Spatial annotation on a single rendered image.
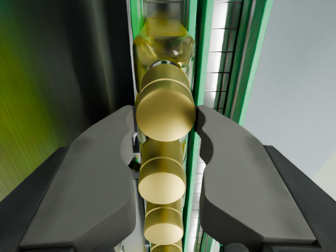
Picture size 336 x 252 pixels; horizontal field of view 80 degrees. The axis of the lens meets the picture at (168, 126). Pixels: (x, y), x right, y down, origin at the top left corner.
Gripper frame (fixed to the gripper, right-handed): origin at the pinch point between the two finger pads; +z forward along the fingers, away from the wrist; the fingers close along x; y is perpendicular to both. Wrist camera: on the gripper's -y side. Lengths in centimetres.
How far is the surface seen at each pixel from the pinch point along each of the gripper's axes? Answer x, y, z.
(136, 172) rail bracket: -4.7, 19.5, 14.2
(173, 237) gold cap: 0.6, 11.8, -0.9
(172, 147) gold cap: 0.5, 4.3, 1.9
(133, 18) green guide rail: -3.8, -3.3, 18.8
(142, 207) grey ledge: -7, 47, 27
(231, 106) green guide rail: 13.0, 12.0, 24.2
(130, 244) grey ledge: -12, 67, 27
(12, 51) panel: -12.0, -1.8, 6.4
